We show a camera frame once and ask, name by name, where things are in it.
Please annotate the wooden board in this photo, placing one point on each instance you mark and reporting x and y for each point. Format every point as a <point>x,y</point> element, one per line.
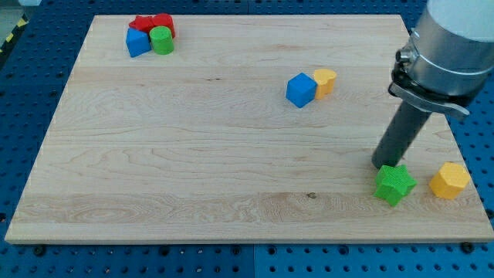
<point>202,146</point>

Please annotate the blue cube block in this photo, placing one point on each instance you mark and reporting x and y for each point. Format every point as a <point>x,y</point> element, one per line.
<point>301,90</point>

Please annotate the green cylinder block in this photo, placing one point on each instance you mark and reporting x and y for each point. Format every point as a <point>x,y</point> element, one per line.
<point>162,40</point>

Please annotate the red rounded block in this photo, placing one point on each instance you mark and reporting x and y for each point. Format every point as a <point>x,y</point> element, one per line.
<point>164,19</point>

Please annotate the green star block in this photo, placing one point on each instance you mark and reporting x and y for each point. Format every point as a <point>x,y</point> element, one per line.
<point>393,184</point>

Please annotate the blue triangle block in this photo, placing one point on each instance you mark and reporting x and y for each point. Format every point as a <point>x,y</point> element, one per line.
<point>137,42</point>

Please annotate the yellow hexagon block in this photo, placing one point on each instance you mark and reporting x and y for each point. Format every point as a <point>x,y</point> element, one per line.
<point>450,180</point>

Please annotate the red star block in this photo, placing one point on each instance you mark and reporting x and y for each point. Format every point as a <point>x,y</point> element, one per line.
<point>142,23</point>

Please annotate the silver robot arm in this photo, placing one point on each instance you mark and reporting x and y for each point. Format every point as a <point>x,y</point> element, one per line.
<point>447,58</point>

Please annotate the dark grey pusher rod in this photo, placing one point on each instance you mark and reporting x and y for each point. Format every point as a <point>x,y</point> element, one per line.
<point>401,131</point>

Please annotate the yellow heart block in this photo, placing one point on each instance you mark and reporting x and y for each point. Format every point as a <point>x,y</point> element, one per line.
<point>325,80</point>

